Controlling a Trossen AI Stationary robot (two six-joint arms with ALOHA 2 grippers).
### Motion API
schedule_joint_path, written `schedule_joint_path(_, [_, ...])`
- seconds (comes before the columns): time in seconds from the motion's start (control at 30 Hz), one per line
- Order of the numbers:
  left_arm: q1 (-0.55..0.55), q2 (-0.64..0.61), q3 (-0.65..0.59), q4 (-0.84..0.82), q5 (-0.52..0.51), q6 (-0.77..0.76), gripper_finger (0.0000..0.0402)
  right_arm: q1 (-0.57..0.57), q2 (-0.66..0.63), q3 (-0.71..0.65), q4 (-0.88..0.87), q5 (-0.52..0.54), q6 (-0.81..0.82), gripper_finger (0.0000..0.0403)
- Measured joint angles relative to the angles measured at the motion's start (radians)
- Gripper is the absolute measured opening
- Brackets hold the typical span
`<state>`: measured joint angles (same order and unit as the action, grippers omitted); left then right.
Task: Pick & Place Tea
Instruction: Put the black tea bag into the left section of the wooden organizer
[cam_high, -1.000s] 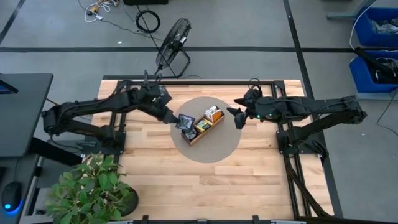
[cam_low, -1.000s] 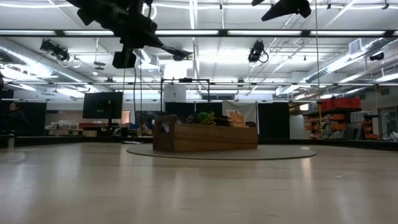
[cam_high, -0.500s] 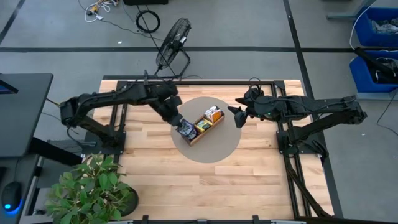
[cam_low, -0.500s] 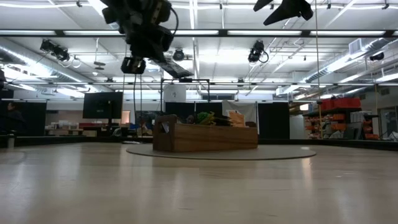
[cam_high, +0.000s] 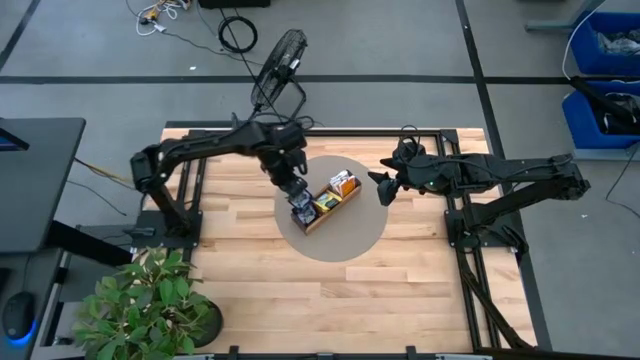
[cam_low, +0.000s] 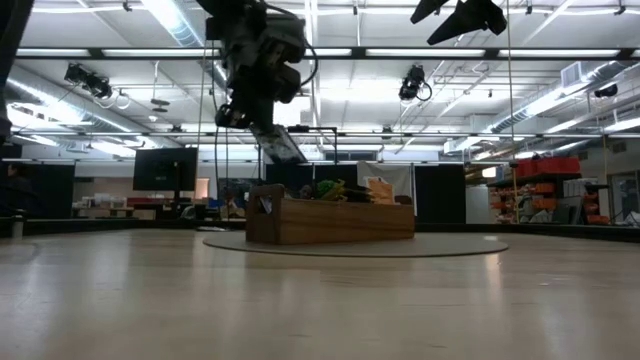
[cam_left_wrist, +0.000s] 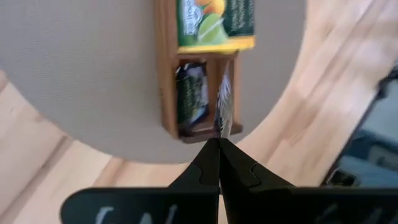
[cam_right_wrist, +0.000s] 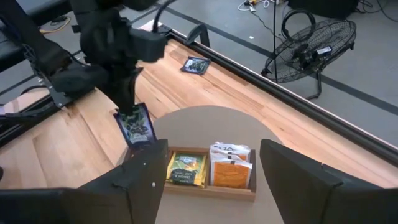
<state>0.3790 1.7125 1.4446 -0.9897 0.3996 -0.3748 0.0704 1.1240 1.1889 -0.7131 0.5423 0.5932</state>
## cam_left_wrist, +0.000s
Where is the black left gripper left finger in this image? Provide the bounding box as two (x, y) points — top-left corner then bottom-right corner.
(60, 138), (221, 224)

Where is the wooden three-compartment tray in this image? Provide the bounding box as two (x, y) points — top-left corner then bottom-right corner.
(154, 0), (244, 144)

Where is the black aluminium table frame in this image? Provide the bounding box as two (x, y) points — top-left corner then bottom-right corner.
(322, 63), (398, 187)

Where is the green yellow tea bag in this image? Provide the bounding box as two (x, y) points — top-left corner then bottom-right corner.
(176, 0), (256, 54)

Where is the dark blue tea bag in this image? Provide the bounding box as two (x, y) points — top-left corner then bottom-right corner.
(175, 62), (210, 131)
(214, 60), (234, 140)

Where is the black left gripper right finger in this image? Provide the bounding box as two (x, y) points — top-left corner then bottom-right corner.
(220, 138), (398, 224)

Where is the round grey mat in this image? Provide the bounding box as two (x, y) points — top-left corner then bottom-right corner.
(0, 0), (307, 164)

